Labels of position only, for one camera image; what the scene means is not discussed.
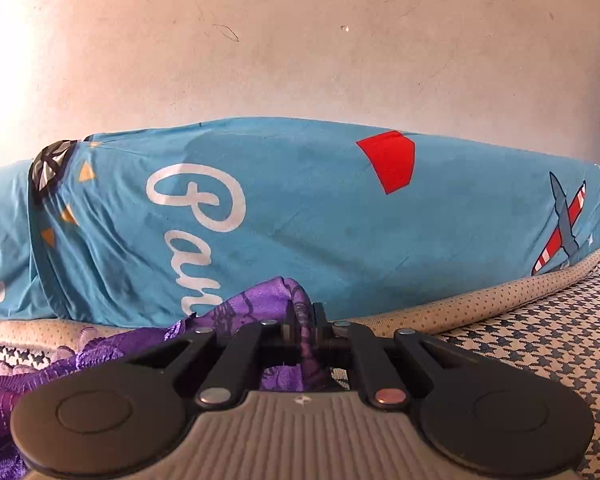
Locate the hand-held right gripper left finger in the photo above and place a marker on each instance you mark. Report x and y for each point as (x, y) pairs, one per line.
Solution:
(291, 330)

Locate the purple floral dress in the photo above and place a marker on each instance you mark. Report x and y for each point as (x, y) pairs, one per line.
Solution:
(80, 360)

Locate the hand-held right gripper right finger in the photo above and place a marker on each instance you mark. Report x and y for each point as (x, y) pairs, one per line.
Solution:
(321, 332)

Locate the blue printed bedsheet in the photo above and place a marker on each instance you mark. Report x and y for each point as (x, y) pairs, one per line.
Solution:
(305, 210)

